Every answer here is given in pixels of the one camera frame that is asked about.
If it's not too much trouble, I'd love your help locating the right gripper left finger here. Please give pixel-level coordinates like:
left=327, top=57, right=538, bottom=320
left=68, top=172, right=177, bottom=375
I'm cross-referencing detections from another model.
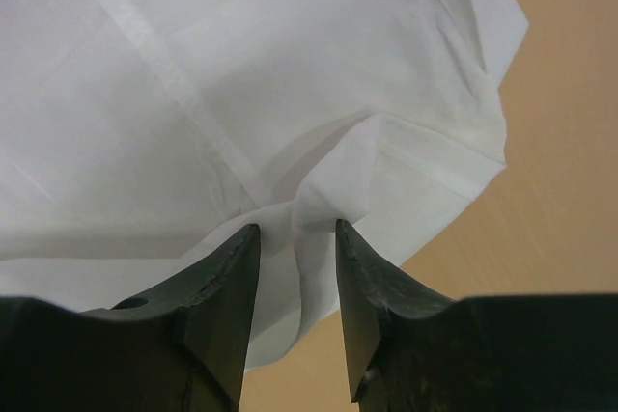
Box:
left=1, top=224, right=261, bottom=411

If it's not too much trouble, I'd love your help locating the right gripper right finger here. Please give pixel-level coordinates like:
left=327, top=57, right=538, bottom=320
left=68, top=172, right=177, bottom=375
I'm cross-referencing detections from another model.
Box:
left=336, top=220, right=617, bottom=411

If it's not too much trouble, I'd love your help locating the white long sleeve shirt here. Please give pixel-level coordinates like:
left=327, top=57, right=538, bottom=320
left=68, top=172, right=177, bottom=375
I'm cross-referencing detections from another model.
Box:
left=1, top=0, right=527, bottom=369

